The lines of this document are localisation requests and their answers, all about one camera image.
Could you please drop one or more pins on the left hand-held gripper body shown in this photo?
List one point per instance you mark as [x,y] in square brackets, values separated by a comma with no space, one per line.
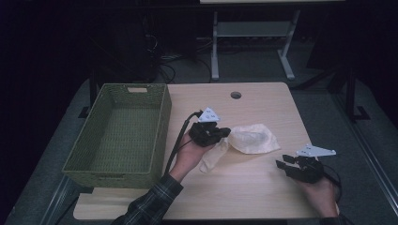
[203,132]

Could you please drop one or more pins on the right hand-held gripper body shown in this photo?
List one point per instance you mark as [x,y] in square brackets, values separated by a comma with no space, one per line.
[309,168]

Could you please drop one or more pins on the cream cloth garment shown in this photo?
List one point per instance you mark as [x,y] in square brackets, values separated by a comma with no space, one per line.
[253,139]

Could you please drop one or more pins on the green woven basket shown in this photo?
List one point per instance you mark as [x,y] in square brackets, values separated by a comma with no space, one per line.
[125,131]

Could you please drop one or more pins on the person's left hand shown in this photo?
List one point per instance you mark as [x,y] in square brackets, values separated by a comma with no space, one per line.
[187,156]

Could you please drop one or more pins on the person's right hand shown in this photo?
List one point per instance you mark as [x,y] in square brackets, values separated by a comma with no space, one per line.
[322,197]

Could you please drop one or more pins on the black metal stand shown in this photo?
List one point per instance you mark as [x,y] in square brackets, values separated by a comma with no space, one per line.
[350,93]

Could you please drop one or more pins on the white metal stand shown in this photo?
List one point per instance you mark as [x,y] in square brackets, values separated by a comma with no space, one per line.
[253,29]

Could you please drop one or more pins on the black table leg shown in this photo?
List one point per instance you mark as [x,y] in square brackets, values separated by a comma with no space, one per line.
[92,90]

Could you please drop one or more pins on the metal floor rail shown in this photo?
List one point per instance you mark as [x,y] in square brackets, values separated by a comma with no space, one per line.
[372,156]
[58,200]

